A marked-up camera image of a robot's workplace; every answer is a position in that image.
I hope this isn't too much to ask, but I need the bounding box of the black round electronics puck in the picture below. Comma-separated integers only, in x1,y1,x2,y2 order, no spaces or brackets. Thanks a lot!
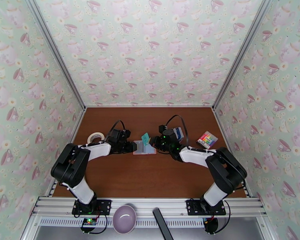
203,217,218,234

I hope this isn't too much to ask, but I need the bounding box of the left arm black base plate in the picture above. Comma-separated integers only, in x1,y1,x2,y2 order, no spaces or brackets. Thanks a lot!
72,199,112,216

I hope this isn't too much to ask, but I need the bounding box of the black base cable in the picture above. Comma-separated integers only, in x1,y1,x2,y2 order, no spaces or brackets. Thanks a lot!
214,200,231,234
90,214,108,234

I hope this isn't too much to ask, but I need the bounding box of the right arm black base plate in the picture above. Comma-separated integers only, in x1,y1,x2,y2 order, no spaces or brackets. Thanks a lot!
186,198,226,216

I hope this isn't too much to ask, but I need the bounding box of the pink card holder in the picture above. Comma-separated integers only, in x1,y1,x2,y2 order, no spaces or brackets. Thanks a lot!
133,140,157,156

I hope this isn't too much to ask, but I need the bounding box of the black flat bar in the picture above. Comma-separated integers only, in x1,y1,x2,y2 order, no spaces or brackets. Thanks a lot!
152,208,174,240

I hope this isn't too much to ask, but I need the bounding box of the multicoloured sticky notes pack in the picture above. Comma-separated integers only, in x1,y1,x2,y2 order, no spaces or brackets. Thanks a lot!
196,130,218,150

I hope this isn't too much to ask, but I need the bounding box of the aluminium frame rail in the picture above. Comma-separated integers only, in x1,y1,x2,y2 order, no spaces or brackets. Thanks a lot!
31,196,268,218

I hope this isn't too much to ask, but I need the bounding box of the green lit circuit board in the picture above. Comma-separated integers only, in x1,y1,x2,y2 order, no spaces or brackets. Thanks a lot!
82,218,97,228

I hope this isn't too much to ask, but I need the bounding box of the teal card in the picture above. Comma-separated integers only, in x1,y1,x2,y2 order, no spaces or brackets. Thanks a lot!
141,132,151,147

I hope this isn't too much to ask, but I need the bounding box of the cream masking tape roll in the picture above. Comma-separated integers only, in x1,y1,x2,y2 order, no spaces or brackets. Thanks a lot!
87,132,106,145

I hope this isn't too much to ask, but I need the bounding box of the perforated metal strip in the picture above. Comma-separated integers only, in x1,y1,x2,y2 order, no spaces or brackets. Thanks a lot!
38,217,206,229

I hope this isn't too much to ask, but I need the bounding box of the purple bowl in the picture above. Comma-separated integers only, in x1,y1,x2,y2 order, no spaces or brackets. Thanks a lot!
112,204,137,234

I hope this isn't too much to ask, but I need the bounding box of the aluminium corner post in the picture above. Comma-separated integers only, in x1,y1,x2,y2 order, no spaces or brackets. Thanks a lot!
212,0,276,111
24,0,87,110

